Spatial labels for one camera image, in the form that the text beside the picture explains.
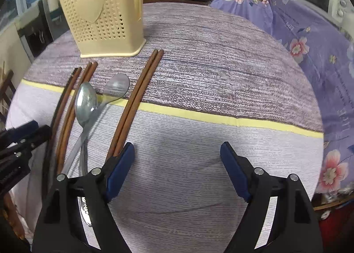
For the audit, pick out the matte grey spoon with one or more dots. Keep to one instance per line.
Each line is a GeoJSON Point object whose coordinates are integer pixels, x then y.
{"type": "Point", "coordinates": [114, 90]}

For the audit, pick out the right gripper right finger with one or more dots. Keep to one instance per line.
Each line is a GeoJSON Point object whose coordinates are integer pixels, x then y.
{"type": "Point", "coordinates": [295, 227]}

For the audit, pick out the cream perforated utensil holder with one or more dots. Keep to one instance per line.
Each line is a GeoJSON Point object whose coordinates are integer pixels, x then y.
{"type": "Point", "coordinates": [105, 28]}

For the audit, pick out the shiny steel spoon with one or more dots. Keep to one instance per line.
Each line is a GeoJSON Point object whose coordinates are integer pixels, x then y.
{"type": "Point", "coordinates": [86, 102]}

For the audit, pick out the brown wooden chopstick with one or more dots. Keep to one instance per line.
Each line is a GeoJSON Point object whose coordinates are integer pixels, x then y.
{"type": "Point", "coordinates": [70, 114]}
{"type": "Point", "coordinates": [63, 119]}
{"type": "Point", "coordinates": [129, 104]}
{"type": "Point", "coordinates": [136, 102]}
{"type": "Point", "coordinates": [71, 121]}

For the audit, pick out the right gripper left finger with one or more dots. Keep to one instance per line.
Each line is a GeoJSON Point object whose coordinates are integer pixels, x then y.
{"type": "Point", "coordinates": [59, 227]}

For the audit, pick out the black white water dispenser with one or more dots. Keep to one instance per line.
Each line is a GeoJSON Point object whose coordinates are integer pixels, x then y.
{"type": "Point", "coordinates": [38, 27]}

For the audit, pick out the purple floral cloth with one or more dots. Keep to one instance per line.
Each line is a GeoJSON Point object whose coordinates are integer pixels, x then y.
{"type": "Point", "coordinates": [326, 57]}

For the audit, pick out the purple striped tablecloth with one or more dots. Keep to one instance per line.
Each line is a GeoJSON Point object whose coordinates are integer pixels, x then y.
{"type": "Point", "coordinates": [221, 79]}

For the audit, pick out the dark chopstick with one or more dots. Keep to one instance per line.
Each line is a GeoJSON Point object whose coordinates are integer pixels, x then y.
{"type": "Point", "coordinates": [54, 128]}

